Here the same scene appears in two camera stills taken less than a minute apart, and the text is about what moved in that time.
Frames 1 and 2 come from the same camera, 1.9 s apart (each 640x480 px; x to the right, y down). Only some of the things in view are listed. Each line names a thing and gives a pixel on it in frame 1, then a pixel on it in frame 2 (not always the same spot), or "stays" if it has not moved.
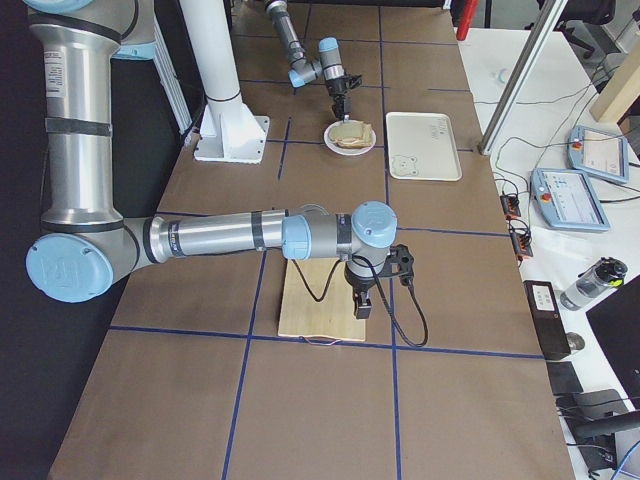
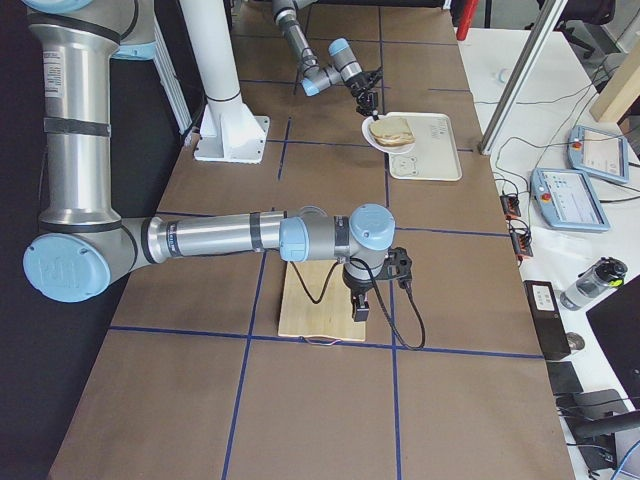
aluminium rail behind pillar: [169, 80] stays
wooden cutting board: [334, 317] stays
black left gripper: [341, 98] → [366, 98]
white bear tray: [422, 146] stays
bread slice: [354, 134] → [395, 141]
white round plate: [350, 138] → [393, 150]
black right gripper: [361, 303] stays
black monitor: [617, 321] stays
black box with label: [548, 318] stays
